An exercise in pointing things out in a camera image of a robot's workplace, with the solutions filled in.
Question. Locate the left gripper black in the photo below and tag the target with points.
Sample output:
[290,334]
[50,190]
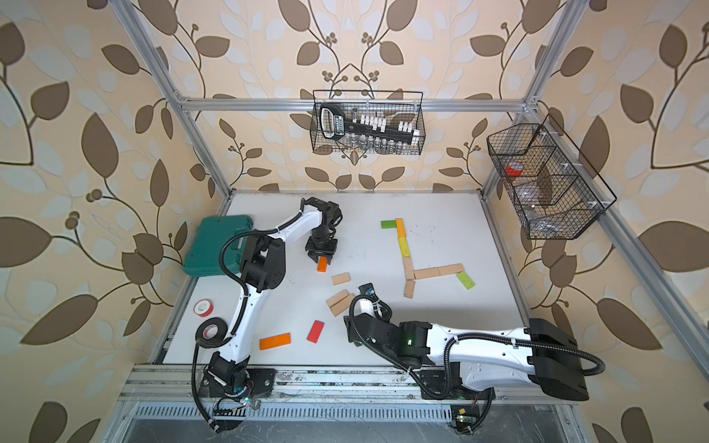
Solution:
[330,253]

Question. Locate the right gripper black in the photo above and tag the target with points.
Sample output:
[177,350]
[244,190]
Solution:
[349,322]

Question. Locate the wooden block pair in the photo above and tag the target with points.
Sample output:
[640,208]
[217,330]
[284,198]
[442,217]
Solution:
[334,300]
[342,306]

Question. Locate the red block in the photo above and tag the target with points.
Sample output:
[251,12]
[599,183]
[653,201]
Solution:
[315,331]

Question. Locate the yellow block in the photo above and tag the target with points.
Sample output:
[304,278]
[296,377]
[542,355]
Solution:
[404,247]

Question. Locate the orange-yellow block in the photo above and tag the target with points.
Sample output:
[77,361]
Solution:
[400,228]

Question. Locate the light green block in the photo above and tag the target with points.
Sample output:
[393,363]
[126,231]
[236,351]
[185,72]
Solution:
[466,280]

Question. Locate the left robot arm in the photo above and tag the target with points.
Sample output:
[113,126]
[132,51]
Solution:
[256,261]

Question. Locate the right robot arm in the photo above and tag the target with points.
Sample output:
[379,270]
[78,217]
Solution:
[441,359]

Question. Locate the green plastic tool case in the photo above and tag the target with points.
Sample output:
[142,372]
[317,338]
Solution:
[213,232]

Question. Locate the black socket holder tool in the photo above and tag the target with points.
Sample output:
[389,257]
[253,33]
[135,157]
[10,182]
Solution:
[360,124]

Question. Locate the red white tape roll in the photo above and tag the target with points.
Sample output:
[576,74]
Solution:
[203,308]

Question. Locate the black tape roll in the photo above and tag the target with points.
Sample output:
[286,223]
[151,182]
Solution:
[212,333]

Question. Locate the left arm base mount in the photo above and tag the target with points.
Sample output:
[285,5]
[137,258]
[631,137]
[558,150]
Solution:
[258,382]

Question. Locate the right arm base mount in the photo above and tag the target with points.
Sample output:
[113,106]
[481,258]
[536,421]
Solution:
[433,383]

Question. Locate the back wire basket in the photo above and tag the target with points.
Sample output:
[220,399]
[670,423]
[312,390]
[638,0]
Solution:
[397,97]

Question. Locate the wire basket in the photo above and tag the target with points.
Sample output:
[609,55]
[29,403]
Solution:
[397,97]
[560,193]

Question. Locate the right wire basket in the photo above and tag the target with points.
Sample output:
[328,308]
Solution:
[560,193]

